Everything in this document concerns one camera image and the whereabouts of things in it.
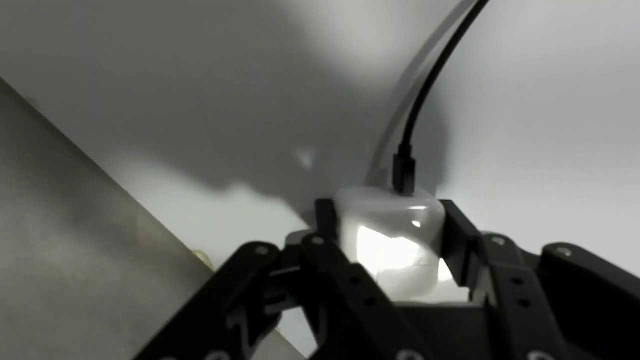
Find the white whiteboard mat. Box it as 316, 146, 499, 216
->
0, 0, 640, 360

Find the white charger adapter block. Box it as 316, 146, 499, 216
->
335, 189, 447, 303

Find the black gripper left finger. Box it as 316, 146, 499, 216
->
135, 199, 435, 360

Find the black charger cable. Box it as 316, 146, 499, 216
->
391, 0, 493, 199

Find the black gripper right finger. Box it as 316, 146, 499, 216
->
442, 201, 640, 360

